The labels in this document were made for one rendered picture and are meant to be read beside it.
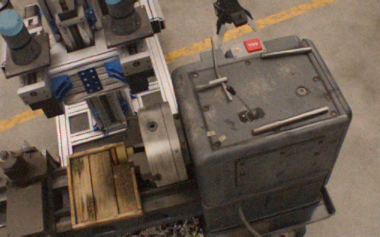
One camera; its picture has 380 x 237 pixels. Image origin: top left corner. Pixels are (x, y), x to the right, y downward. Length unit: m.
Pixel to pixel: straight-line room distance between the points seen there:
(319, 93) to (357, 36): 2.12
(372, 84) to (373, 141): 0.51
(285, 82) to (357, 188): 1.39
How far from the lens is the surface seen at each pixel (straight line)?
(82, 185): 1.88
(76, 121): 2.96
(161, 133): 1.50
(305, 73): 1.62
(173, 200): 1.77
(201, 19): 3.70
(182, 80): 1.60
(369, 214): 2.77
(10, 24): 1.92
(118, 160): 1.64
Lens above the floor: 2.47
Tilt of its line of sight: 54 degrees down
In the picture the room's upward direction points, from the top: 11 degrees counter-clockwise
